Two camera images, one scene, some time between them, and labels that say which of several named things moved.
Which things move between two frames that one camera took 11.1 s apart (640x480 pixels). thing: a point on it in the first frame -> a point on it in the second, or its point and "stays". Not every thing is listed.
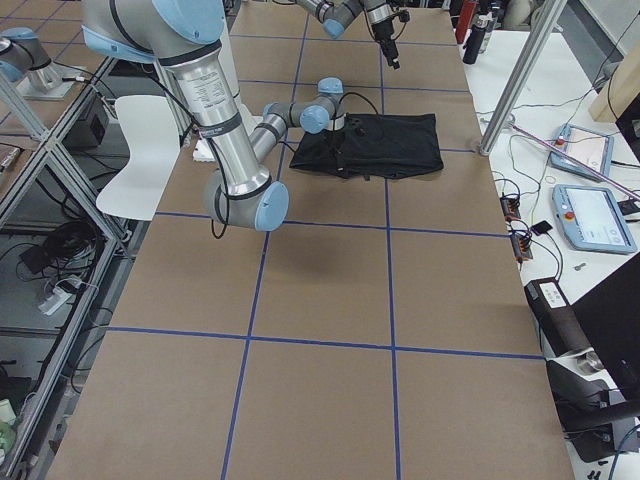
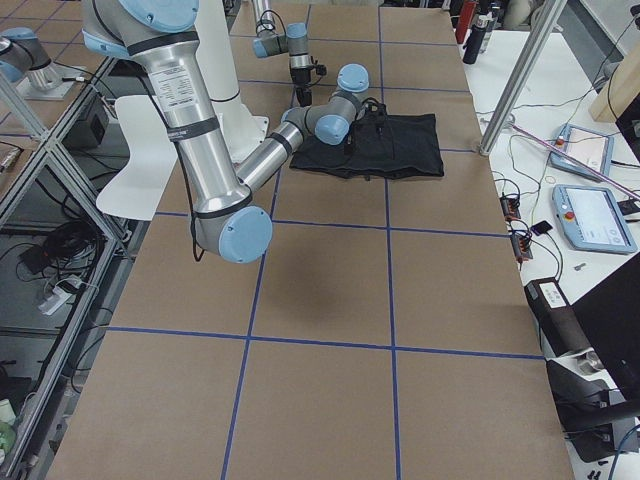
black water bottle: x=475 y=38 stays
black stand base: x=587 y=413 stays
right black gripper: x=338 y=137 -> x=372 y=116
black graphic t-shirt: x=372 y=145 stays
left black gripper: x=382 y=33 -> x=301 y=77
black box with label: x=560 y=330 stays
